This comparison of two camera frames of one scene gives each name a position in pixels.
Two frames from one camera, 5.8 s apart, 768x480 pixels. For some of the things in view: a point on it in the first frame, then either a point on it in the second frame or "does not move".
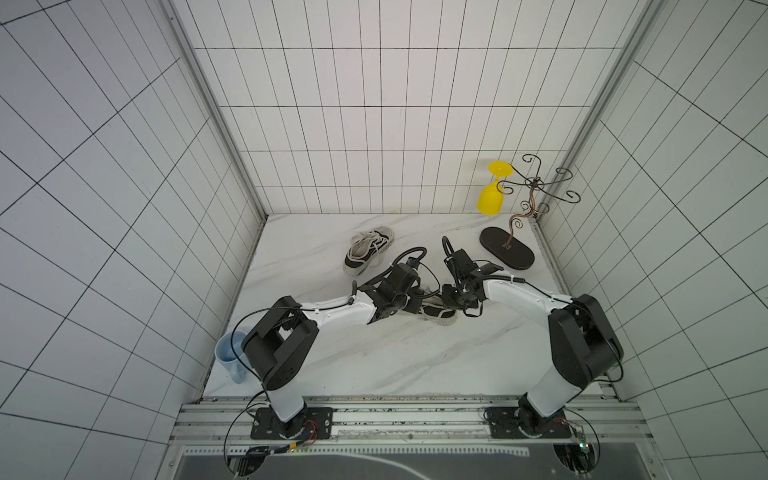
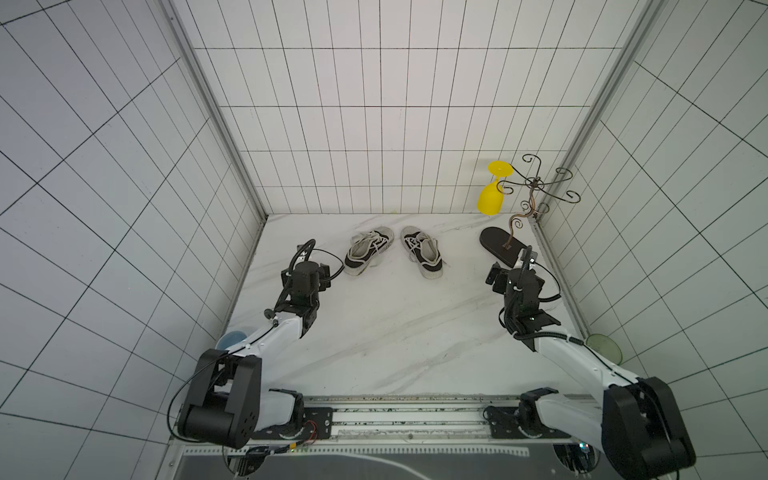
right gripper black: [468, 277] -> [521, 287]
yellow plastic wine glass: [490, 200] does not move
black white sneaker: [433, 308] -> [423, 249]
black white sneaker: [365, 247] does not move
